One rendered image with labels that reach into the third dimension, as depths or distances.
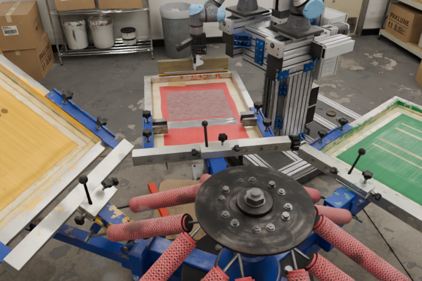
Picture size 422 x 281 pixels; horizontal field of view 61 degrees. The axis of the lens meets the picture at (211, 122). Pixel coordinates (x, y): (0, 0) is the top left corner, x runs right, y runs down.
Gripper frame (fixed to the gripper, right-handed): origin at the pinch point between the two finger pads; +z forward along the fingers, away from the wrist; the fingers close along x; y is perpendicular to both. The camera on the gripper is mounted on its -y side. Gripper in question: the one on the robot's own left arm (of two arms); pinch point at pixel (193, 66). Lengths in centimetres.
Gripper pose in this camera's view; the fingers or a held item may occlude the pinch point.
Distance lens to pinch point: 211.7
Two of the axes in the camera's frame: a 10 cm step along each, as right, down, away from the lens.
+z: 0.0, 8.4, 5.5
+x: -1.6, -5.4, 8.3
